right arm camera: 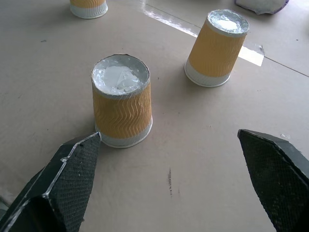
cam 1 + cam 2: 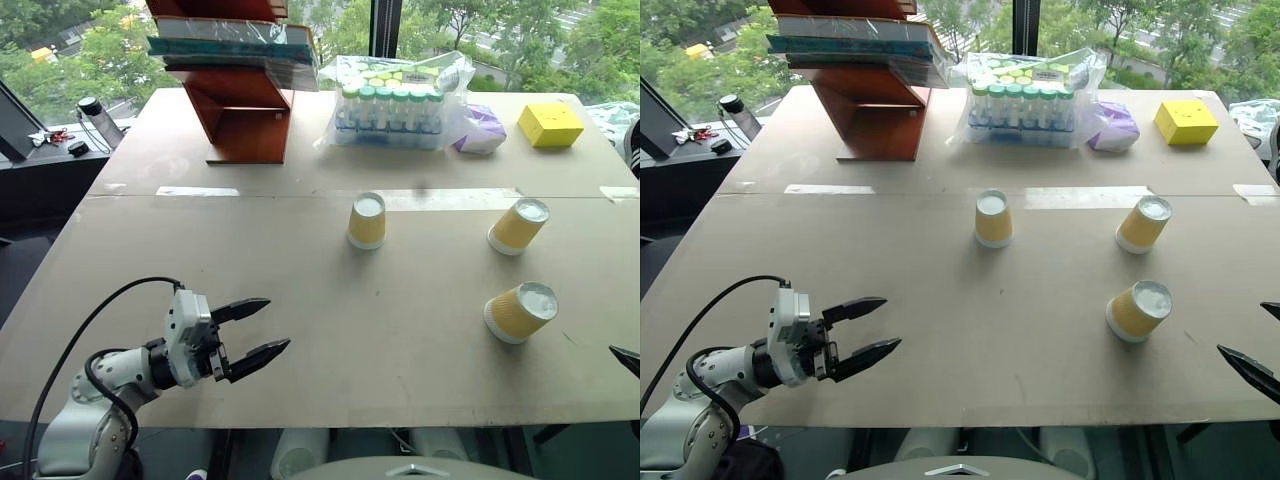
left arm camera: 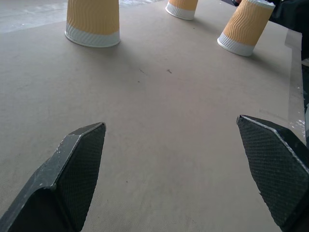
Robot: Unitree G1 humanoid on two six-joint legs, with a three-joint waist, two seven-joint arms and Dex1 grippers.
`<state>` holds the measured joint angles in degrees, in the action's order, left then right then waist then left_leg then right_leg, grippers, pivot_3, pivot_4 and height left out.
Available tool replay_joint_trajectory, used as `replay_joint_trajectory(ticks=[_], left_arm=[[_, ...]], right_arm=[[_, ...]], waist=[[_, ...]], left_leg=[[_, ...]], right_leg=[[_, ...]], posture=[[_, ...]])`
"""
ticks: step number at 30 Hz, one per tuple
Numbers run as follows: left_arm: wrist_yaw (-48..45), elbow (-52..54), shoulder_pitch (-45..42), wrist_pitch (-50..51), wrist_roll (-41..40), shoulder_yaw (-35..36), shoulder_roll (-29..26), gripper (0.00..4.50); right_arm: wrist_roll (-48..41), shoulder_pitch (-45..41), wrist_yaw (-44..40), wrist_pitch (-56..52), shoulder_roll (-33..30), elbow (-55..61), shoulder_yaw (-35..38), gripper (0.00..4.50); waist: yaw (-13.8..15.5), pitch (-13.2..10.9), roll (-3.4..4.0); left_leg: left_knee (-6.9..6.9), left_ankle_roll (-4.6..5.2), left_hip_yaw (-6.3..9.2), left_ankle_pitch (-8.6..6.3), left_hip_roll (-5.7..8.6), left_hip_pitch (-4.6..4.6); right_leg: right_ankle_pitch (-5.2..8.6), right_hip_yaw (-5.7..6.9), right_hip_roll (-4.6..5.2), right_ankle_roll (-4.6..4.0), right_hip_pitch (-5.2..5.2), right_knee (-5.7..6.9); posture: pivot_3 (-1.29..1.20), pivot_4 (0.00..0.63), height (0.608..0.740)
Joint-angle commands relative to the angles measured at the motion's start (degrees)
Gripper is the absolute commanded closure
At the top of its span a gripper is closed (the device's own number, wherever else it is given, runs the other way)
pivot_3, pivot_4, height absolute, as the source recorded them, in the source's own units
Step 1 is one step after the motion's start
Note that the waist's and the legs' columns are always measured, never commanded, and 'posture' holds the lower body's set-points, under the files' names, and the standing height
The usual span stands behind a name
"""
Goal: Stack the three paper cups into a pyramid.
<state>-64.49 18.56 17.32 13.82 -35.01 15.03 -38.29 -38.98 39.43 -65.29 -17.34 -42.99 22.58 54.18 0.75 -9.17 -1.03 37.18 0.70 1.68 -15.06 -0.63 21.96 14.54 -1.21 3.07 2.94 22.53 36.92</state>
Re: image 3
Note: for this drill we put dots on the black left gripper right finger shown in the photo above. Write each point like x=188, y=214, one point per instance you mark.
x=272, y=169

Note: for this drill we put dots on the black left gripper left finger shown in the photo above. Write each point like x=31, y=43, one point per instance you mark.
x=72, y=174

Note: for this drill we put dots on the orange white ribbed paper cup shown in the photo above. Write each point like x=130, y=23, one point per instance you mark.
x=245, y=27
x=181, y=8
x=93, y=21

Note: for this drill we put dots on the dark object beyond table edge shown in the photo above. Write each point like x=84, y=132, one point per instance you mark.
x=289, y=14

